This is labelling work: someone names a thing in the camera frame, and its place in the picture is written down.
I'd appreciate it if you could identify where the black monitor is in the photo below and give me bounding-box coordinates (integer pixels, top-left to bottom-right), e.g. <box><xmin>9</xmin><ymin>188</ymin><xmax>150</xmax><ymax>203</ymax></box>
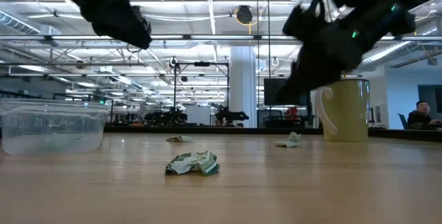
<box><xmin>263</xmin><ymin>77</ymin><xmax>309</xmax><ymax>106</ymax></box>

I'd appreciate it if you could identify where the cream ceramic mug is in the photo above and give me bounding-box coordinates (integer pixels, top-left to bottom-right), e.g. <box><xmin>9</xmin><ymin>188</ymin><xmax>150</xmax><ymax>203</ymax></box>
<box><xmin>314</xmin><ymin>78</ymin><xmax>371</xmax><ymax>143</ymax></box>

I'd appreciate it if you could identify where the person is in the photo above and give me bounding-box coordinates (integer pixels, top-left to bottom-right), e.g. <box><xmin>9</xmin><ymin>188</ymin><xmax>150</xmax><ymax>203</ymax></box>
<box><xmin>407</xmin><ymin>100</ymin><xmax>442</xmax><ymax>131</ymax></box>

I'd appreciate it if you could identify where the white board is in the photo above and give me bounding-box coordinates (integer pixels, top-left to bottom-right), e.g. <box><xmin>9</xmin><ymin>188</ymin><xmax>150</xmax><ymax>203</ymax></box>
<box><xmin>185</xmin><ymin>105</ymin><xmax>212</xmax><ymax>127</ymax></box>

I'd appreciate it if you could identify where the small green white packet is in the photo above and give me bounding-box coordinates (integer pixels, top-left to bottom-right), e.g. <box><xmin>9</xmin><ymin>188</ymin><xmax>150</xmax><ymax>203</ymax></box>
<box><xmin>272</xmin><ymin>131</ymin><xmax>302</xmax><ymax>149</ymax></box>

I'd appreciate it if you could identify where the hanging black cable reel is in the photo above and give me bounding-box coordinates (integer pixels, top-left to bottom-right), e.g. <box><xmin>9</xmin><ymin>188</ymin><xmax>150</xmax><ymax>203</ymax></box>
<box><xmin>233</xmin><ymin>4</ymin><xmax>264</xmax><ymax>27</ymax></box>

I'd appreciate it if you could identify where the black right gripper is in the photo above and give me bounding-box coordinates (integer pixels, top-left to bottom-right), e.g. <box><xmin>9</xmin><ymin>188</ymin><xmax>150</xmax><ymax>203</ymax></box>
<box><xmin>275</xmin><ymin>16</ymin><xmax>367</xmax><ymax>104</ymax></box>

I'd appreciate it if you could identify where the red background object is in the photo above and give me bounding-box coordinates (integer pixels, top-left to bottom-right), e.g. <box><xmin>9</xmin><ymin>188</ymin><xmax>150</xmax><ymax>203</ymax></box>
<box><xmin>284</xmin><ymin>106</ymin><xmax>300</xmax><ymax>121</ymax></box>

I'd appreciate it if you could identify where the white building column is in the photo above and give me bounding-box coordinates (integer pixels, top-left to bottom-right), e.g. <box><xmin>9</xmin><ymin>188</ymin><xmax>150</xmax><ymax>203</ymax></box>
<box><xmin>228</xmin><ymin>46</ymin><xmax>258</xmax><ymax>129</ymax></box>

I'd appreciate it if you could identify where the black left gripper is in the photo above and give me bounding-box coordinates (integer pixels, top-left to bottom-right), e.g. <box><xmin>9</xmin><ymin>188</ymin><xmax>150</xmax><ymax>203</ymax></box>
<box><xmin>78</xmin><ymin>0</ymin><xmax>153</xmax><ymax>50</ymax></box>

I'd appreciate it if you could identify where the black background rig frame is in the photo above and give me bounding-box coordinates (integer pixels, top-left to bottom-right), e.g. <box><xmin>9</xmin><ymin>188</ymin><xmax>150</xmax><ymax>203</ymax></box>
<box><xmin>171</xmin><ymin>61</ymin><xmax>231</xmax><ymax>127</ymax></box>

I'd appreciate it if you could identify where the black aluminium table frame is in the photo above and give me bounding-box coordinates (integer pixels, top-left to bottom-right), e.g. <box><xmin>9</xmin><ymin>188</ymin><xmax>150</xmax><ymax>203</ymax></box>
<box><xmin>103</xmin><ymin>125</ymin><xmax>442</xmax><ymax>142</ymax></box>

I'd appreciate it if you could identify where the blue office chair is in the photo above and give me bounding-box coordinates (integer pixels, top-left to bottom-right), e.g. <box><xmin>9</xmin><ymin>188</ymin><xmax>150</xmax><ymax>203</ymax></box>
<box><xmin>396</xmin><ymin>113</ymin><xmax>410</xmax><ymax>130</ymax></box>

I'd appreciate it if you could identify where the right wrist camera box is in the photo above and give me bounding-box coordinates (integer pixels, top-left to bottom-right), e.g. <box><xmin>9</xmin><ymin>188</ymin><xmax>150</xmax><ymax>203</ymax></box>
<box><xmin>282</xmin><ymin>0</ymin><xmax>328</xmax><ymax>42</ymax></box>

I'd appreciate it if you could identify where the large green white packet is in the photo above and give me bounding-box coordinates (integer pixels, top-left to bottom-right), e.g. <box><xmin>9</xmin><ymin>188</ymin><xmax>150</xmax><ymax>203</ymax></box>
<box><xmin>164</xmin><ymin>150</ymin><xmax>221</xmax><ymax>177</ymax></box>

